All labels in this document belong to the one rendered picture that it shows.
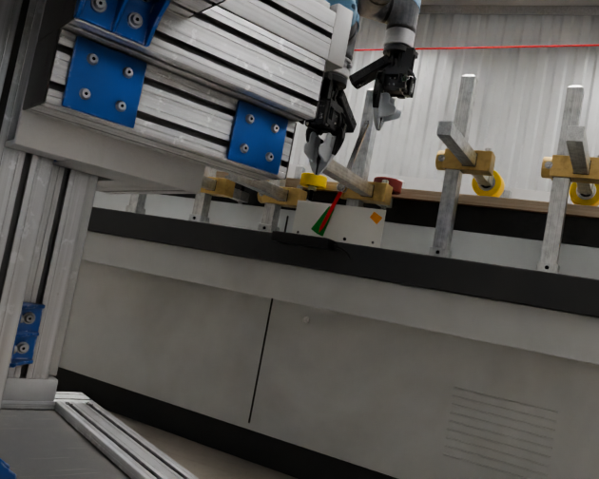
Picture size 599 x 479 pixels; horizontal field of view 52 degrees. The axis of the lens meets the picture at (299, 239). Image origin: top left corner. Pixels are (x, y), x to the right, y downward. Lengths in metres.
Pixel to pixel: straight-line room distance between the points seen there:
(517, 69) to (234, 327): 7.83
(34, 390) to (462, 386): 1.11
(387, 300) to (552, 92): 7.86
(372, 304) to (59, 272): 0.86
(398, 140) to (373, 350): 7.61
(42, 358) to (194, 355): 1.15
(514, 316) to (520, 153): 7.61
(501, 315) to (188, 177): 0.86
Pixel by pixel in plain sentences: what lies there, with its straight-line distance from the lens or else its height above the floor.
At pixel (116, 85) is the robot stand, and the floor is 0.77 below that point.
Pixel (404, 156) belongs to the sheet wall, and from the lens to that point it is 9.23.
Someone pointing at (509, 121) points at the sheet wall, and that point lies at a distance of 9.17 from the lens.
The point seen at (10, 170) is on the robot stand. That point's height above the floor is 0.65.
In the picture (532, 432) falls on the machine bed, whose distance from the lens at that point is 1.72.
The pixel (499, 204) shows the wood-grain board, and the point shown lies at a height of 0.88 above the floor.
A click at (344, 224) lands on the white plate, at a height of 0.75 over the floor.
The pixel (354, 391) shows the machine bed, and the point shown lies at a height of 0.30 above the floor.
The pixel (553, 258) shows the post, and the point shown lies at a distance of 1.49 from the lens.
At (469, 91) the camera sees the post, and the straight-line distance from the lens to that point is 1.62.
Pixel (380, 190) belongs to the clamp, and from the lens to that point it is 1.60.
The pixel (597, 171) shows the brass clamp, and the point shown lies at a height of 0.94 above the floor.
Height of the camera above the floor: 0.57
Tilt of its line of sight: 4 degrees up
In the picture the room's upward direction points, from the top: 11 degrees clockwise
